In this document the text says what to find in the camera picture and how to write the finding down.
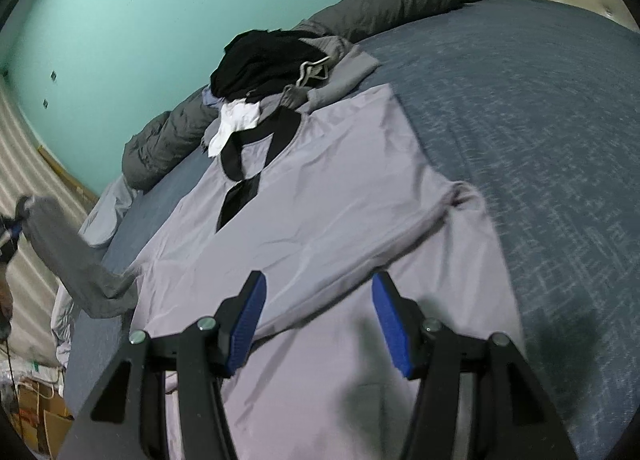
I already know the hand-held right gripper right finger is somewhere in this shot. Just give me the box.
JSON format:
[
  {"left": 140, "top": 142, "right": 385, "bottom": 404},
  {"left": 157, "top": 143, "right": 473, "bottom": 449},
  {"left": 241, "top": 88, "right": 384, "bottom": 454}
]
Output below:
[{"left": 372, "top": 271, "right": 578, "bottom": 460}]

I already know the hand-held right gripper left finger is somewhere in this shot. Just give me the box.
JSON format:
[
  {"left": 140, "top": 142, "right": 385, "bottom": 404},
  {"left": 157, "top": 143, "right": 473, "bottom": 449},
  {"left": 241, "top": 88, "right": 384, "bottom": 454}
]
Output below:
[{"left": 60, "top": 270, "right": 267, "bottom": 460}]

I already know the light grey jacket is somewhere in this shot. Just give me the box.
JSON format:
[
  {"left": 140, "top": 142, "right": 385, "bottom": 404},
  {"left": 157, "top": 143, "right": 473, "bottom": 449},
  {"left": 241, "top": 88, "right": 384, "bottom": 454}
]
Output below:
[{"left": 17, "top": 82, "right": 526, "bottom": 460}]

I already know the beige striped curtain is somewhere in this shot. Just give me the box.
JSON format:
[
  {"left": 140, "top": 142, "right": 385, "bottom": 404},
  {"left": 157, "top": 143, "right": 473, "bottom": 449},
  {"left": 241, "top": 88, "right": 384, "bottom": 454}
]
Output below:
[{"left": 0, "top": 82, "right": 98, "bottom": 356}]

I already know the wooden pole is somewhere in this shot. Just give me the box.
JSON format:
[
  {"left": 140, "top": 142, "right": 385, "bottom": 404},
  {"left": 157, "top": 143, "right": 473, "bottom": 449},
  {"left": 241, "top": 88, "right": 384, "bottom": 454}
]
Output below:
[{"left": 37, "top": 147, "right": 101, "bottom": 203}]

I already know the light grey sheet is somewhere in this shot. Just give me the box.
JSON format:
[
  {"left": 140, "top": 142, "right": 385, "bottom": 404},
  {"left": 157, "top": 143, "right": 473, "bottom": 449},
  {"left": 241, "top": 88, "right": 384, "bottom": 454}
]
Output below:
[{"left": 50, "top": 175, "right": 141, "bottom": 371}]

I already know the cardboard box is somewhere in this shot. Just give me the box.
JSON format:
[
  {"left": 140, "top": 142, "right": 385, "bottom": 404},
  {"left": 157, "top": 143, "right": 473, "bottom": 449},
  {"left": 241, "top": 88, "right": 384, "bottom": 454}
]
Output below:
[{"left": 15, "top": 375, "right": 76, "bottom": 458}]

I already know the bed with blue sheet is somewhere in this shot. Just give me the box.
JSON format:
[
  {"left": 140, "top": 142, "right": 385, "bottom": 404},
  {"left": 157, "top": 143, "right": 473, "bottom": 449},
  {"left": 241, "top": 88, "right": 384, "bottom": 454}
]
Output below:
[{"left": 62, "top": 0, "right": 640, "bottom": 460}]

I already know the grey garment with white loop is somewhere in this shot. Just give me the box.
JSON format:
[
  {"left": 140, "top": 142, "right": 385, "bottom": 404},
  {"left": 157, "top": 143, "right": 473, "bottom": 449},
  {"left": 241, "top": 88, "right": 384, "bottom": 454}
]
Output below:
[{"left": 272, "top": 35, "right": 378, "bottom": 113}]

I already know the black garment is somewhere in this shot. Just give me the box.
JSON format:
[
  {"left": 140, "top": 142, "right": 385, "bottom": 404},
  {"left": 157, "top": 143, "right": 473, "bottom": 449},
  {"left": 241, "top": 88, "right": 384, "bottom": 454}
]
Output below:
[{"left": 210, "top": 30, "right": 331, "bottom": 101}]

